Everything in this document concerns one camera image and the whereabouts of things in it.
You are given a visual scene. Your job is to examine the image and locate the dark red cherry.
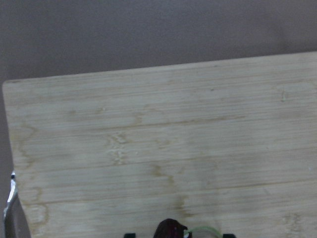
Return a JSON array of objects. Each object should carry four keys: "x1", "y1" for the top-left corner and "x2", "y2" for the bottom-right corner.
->
[{"x1": 153, "y1": 218, "x2": 221, "y2": 238}]

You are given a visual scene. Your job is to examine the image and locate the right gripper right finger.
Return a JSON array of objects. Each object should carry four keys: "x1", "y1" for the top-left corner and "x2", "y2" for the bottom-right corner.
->
[{"x1": 222, "y1": 234, "x2": 235, "y2": 238}]

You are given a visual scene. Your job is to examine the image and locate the wooden cutting board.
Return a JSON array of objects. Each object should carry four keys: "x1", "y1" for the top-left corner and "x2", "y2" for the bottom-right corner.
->
[{"x1": 2, "y1": 52, "x2": 317, "y2": 238}]

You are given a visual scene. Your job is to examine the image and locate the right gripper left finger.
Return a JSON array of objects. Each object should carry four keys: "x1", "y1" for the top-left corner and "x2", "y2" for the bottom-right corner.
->
[{"x1": 123, "y1": 233, "x2": 136, "y2": 238}]

